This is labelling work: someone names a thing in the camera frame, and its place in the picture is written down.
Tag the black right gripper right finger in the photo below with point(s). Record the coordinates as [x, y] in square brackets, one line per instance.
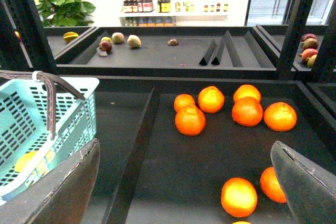
[308, 187]

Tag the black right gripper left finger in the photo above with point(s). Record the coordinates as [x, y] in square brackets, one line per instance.
[55, 187]

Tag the yellow mango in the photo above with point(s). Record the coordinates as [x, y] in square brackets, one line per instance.
[42, 168]

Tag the light blue plastic basket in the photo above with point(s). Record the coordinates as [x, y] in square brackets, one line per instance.
[23, 128]

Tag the grey basket handles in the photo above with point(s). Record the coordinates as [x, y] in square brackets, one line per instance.
[49, 80]

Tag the orange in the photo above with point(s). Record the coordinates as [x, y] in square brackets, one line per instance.
[210, 100]
[280, 117]
[190, 120]
[238, 197]
[247, 112]
[271, 187]
[183, 100]
[246, 90]

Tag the white zip tie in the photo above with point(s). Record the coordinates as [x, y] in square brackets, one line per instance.
[37, 76]

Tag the black display shelf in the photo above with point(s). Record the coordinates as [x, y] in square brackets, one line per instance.
[151, 173]

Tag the yellow star fruit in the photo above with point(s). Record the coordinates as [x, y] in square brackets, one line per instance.
[70, 36]

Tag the green potted plant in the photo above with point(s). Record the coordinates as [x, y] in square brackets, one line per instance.
[65, 13]

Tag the bottles on white shelf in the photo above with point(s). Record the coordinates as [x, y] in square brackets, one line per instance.
[172, 12]

